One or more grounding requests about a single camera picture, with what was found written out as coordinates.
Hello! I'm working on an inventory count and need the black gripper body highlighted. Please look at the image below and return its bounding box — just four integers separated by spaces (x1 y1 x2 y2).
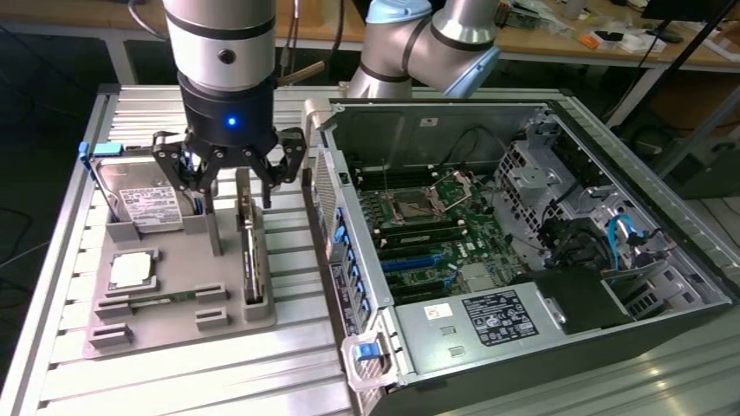
177 71 281 159

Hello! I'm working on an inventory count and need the black graphics card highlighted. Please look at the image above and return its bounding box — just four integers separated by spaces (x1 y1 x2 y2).
234 186 269 304

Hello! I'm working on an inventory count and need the hard disk with blue carrier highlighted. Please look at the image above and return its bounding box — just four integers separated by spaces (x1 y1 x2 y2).
78 140 203 230

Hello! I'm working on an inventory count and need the CPU socket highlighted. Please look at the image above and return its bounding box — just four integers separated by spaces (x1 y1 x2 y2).
389 190 449 223

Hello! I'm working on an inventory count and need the silver CPU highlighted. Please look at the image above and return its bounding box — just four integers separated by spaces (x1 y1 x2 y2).
110 254 159 289

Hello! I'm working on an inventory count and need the blue expansion slot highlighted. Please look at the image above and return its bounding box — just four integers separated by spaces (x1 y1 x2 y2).
381 254 441 274

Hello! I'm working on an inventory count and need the green RAM stick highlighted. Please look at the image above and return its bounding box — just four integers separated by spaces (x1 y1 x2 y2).
131 292 199 307

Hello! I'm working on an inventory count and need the metal socket cover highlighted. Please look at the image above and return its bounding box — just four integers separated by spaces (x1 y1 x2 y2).
431 169 483 210

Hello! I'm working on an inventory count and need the wooden workbench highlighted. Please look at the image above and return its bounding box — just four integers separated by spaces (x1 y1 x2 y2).
0 0 740 70

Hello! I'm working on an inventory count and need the grey parts rack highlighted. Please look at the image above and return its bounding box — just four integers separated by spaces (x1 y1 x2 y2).
83 166 281 361

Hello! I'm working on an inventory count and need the silver chipset heatsink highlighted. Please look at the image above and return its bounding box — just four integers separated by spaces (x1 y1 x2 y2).
461 263 506 292

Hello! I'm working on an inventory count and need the metal disk bay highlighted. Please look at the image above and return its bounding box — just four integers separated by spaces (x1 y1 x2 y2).
493 139 587 229

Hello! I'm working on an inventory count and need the grey power supply unit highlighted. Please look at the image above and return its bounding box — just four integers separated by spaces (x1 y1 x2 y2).
393 281 567 376

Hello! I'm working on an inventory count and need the black fan shroud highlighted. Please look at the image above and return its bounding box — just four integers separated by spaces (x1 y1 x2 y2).
534 267 637 335

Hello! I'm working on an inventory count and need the white tray with black part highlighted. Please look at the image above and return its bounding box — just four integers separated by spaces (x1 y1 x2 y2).
595 28 667 54

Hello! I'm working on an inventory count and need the dark box on floor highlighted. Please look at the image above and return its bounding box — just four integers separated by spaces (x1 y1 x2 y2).
663 137 740 201

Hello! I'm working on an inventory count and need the black slanted pole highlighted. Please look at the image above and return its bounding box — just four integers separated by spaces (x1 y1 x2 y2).
601 0 731 123

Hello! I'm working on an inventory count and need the black open PC case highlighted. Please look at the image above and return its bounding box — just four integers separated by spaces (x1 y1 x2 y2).
299 97 740 416

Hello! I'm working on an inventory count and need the dangling grey cable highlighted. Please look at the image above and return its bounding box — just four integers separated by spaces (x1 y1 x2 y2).
282 0 350 80

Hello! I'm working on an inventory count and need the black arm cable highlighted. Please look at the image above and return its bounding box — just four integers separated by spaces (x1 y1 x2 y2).
127 0 173 43

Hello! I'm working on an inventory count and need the blue wire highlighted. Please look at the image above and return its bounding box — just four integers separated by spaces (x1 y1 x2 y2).
606 213 637 273

